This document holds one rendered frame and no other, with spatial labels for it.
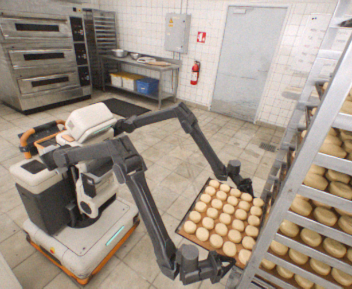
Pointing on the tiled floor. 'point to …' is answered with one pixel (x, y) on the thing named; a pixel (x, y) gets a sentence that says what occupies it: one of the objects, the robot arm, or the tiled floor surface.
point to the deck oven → (37, 53)
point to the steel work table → (144, 68)
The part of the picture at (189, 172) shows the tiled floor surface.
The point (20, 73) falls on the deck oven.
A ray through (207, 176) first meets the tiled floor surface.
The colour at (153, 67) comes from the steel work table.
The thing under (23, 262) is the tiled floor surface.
